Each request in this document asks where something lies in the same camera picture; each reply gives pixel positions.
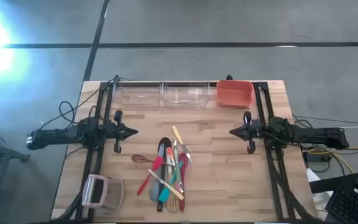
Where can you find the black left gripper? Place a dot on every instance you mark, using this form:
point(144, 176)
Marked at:
point(117, 132)

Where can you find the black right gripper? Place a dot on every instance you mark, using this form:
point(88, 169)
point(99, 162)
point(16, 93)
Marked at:
point(253, 130)

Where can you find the black nylon spoon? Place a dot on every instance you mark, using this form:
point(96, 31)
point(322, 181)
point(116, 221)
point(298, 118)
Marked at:
point(165, 142)

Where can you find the red silicone spatula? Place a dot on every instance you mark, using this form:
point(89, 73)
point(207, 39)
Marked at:
point(158, 163)

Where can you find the teal silicone spatula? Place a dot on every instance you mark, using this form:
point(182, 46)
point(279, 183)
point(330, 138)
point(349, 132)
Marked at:
point(164, 196)

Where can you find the pink silicone spatula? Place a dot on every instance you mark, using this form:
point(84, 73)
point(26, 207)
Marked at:
point(178, 187)

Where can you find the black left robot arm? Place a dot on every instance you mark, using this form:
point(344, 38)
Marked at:
point(57, 135)

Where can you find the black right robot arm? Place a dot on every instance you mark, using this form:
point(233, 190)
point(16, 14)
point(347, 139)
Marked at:
point(315, 137)

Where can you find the orange plastic bin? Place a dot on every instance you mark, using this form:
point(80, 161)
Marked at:
point(235, 93)

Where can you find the clear plastic bin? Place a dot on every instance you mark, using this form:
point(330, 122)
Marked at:
point(137, 93)
point(185, 93)

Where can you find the pink mesh utensil holder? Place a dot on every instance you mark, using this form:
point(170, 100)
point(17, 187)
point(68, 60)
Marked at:
point(110, 193)

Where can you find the black power strip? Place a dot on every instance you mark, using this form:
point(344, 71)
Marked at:
point(315, 157)

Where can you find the white crumpled paper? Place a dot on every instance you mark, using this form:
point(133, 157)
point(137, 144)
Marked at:
point(312, 175)

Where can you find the black laptop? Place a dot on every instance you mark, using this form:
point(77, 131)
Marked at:
point(353, 205)

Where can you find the black aluminium table frame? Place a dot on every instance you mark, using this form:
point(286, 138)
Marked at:
point(106, 85)

